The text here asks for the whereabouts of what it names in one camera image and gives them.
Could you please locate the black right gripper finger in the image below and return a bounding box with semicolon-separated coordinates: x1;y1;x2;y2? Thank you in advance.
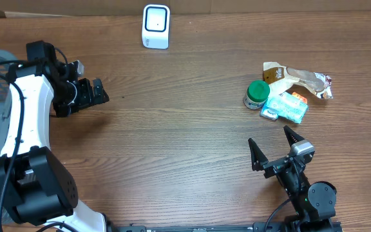
248;138;269;171
283;126;304;146

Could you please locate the brown pancake snack bag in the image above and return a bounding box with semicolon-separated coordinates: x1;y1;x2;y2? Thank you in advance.
263;62;333;99

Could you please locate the teal tissue pack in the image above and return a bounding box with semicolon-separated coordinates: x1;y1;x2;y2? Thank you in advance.
260;106;278;121

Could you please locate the light green snack bag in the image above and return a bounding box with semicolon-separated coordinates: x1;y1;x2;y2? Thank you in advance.
265;92;309;124

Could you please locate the green lid jar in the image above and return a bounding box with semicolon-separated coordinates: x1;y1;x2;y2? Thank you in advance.
243;80;270;110

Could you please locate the orange snack packet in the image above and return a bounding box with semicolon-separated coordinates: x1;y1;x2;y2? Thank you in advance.
292;92;308;104

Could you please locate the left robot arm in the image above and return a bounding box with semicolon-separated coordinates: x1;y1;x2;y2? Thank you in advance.
0;41;113;231

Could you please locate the white barcode scanner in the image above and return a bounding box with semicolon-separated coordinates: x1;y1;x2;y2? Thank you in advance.
142;4;171;50

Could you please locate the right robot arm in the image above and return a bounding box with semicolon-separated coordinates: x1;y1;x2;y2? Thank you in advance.
248;126;343;232

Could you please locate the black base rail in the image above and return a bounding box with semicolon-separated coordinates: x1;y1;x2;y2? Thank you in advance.
114;222;343;232

